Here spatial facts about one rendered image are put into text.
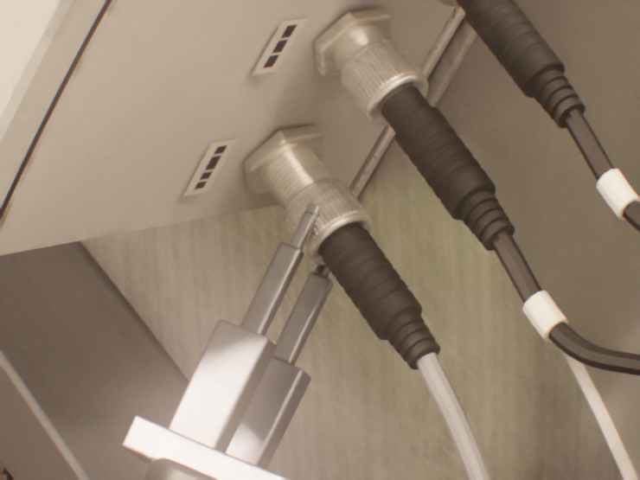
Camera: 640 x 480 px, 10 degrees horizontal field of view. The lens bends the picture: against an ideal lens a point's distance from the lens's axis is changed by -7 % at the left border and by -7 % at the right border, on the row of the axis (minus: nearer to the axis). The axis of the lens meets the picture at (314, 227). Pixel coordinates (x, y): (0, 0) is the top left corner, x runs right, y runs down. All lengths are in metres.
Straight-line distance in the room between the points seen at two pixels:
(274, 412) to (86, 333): 0.11
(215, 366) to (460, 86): 0.08
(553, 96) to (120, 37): 0.09
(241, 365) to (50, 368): 0.11
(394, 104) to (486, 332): 0.07
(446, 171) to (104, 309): 0.16
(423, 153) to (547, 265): 0.05
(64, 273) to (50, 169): 0.15
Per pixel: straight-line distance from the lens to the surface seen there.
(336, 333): 0.90
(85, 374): 0.93
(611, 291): 0.83
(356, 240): 0.83
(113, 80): 0.79
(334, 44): 0.82
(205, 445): 0.81
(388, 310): 0.83
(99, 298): 0.95
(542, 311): 0.79
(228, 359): 0.82
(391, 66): 0.82
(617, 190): 0.77
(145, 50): 0.79
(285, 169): 0.84
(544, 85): 0.78
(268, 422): 0.84
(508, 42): 0.79
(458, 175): 0.81
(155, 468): 0.80
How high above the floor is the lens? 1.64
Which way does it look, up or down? 8 degrees down
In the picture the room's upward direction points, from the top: 3 degrees counter-clockwise
